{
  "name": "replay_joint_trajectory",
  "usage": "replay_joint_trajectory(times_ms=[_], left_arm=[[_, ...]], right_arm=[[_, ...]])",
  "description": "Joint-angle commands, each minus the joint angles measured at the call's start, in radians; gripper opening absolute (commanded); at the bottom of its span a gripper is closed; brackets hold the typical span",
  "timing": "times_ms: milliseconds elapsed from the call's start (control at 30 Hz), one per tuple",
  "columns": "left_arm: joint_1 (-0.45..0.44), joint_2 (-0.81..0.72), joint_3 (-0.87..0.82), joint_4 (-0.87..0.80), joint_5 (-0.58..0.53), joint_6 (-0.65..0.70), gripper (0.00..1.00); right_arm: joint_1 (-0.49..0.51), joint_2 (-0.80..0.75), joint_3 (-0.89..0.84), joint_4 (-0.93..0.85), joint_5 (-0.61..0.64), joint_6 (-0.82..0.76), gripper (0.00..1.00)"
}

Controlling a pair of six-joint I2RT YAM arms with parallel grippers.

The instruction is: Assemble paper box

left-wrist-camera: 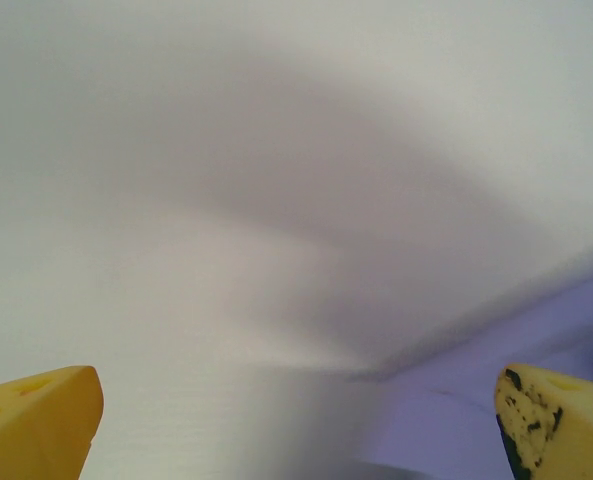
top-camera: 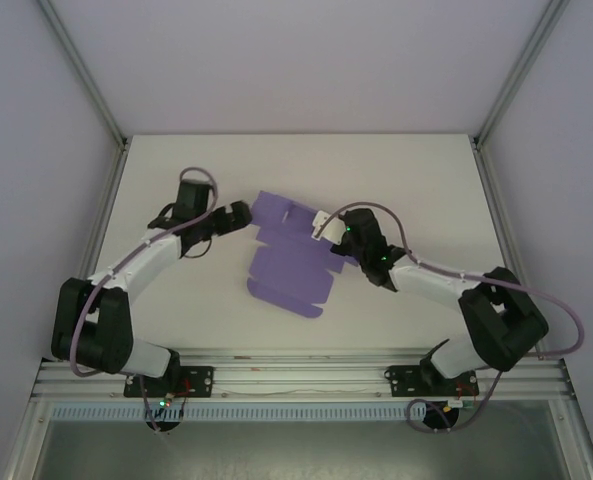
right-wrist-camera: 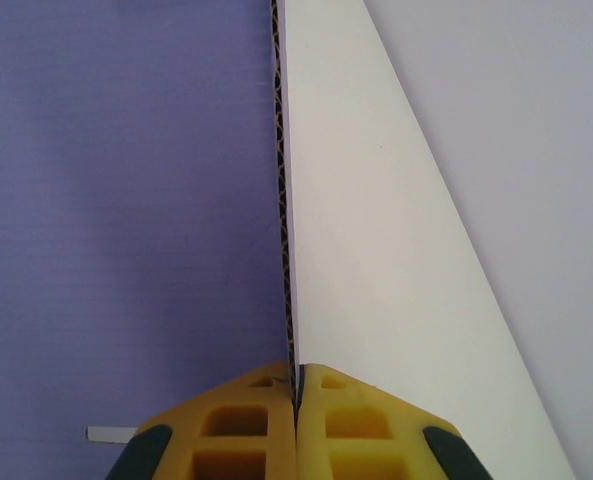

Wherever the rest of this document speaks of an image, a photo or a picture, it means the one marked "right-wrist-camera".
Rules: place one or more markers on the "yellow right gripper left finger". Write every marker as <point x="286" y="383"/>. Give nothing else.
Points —
<point x="236" y="425"/>

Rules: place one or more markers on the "purple corrugated cardboard box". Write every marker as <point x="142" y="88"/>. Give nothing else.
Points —
<point x="126" y="200"/>

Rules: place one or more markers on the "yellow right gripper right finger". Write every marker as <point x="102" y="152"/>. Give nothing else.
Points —
<point x="356" y="430"/>

